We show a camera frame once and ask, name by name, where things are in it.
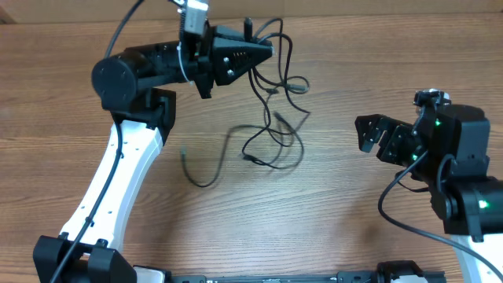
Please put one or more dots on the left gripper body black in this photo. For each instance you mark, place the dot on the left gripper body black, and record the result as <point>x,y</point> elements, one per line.
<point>200,68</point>

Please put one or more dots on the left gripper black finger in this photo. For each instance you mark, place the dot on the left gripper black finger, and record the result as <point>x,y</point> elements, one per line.
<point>224,32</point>
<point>233,58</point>

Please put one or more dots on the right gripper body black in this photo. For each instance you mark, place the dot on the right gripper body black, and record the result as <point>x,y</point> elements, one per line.
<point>398,148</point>

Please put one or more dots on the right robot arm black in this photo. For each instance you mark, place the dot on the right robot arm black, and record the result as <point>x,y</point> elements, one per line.
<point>445,148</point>

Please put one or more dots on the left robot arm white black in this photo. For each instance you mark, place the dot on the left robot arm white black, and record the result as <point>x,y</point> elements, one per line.
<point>133,88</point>

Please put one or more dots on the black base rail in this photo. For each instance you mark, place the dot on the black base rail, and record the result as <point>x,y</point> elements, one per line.
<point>402,271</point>

